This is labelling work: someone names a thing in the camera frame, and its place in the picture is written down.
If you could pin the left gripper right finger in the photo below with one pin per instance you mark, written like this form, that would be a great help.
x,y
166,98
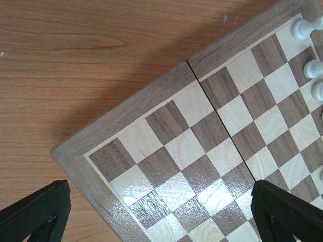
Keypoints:
x,y
281,216

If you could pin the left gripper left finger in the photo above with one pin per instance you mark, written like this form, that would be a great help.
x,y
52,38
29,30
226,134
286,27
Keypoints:
x,y
40,216

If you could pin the white rook corner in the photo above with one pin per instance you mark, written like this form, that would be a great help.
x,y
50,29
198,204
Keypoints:
x,y
302,29

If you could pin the wooden folding chess board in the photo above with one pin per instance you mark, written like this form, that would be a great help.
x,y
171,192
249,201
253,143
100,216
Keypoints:
x,y
177,160

